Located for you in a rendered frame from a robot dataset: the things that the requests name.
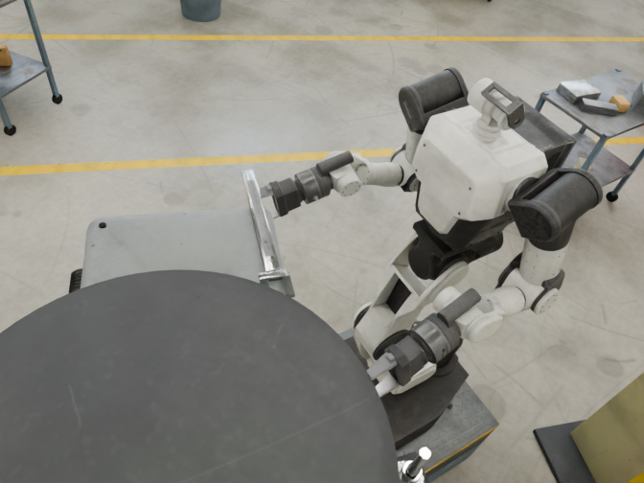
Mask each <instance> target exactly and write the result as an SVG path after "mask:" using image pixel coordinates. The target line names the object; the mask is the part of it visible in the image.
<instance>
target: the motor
mask: <svg viewBox="0 0 644 483"><path fill-rule="evenodd" d="M0 483H400V477H399V465H398V459H397V452H396V447H395V442H394V438H393V434H392V430H391V426H390V423H389V420H388V418H387V415H386V412H385V409H384V406H383V403H382V401H381V399H380V395H379V393H378V391H377V389H376V387H375V385H374V383H373V382H372V380H371V378H370V377H369V375H368V373H367V371H366V370H365V368H364V366H363V365H362V363H361V362H360V360H359V359H358V358H357V356H356V354H355V353H354V352H353V350H352V349H351V348H350V347H349V346H348V344H347V343H346V342H345V341H344V340H343V339H342V337H341V336H340V335H339V334H338V333H337V332H336V331H335V330H334V329H333V328H332V327H331V326H330V325H328V324H327V323H326V322H325V321H324V320H323V319H321V318H320V317H319V316H318V315H316V314H315V313H314V312H313V311H311V310H309V309H308V308H307V307H305V306H304V305H302V304H301V303H299V302H298V301H296V300H294V299H292V298H290V297H289V296H287V295H285V294H284V293H282V292H280V291H278V290H276V289H273V288H271V287H268V286H265V285H262V284H260V283H257V282H254V281H251V280H248V279H244V278H241V277H237V276H233V275H229V274H223V273H217V272H213V271H202V270H182V269H174V270H156V271H149V272H142V273H135V274H130V275H126V276H121V277H117V278H113V279H109V280H106V281H102V282H99V283H96V284H94V285H91V286H88V287H83V288H80V289H78V290H75V291H73V292H71V293H68V294H66V295H64V296H61V297H59V298H58V299H56V300H54V301H52V302H50V303H48V304H46V305H44V306H42V307H40V308H38V309H37V310H34V311H33V312H31V313H29V314H28V315H26V316H24V317H23V318H21V319H19V320H18V321H16V322H15V323H13V324H12V325H10V326H9V327H8V328H7V329H5V330H4V331H3V332H1V333H0Z"/></svg>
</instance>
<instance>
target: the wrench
mask: <svg viewBox="0 0 644 483"><path fill-rule="evenodd" d="M241 176H242V180H243V184H244V188H245V192H246V196H247V200H248V204H249V208H250V212H251V217H252V220H253V224H254V228H255V232H256V236H257V241H258V245H259V248H260V252H261V256H262V260H263V265H264V272H263V273H259V280H260V284H262V285H265V286H268V287H269V283H268V282H269V281H276V280H282V281H283V285H284V288H285V292H286V295H287V296H289V297H290V298H292V297H294V296H295V293H294V289H293V285H292V282H291V279H290V276H289V273H288V270H287V269H284V270H280V266H279V263H278V259H277V255H276V251H275V248H274V244H273V240H272V237H271V233H270V230H269V226H268V222H267V218H266V215H265V208H264V205H263V202H262V198H261V194H260V190H259V186H258V183H257V179H256V175H255V172H254V170H248V171H241Z"/></svg>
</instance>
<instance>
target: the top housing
mask: <svg viewBox="0 0 644 483"><path fill-rule="evenodd" d="M264 211H265V215H266V218H267V222H268V226H269V230H270V233H271V237H272V240H273V244H274V248H275V251H276V255H277V259H278V263H279V266H280V270H284V267H283V262H282V257H281V252H280V248H279V243H278V239H277V235H276V230H275V225H274V220H273V216H272V215H271V213H270V212H269V211H268V210H267V209H266V208H264ZM174 269H182V270H202V271H213V272H217V273H223V274H229V275H233V276H237V277H241V278H244V279H248V280H251V281H254V282H257V283H260V280H259V273H263V272H265V269H264V265H263V260H262V256H261V252H260V248H259V245H258V241H257V236H256V232H255V228H254V224H253V220H252V217H251V212H250V208H249V207H244V208H230V209H217V210H203V211H189V212H175V213H161V214H147V215H133V216H119V217H105V218H96V219H94V220H93V221H91V223H90V224H89V225H88V228H87V231H86V240H85V248H84V257H83V266H82V275H81V283H80V288H85V287H88V286H91V285H94V284H96V283H99V282H102V281H106V280H109V279H113V278H117V277H121V276H126V275H130V274H135V273H142V272H149V271H156V270H174ZM268 283H269V287H270V288H273V289H276V290H278V291H280V292H282V293H283V294H286V292H285V288H284V285H283V281H282V280H276V281H269V282H268Z"/></svg>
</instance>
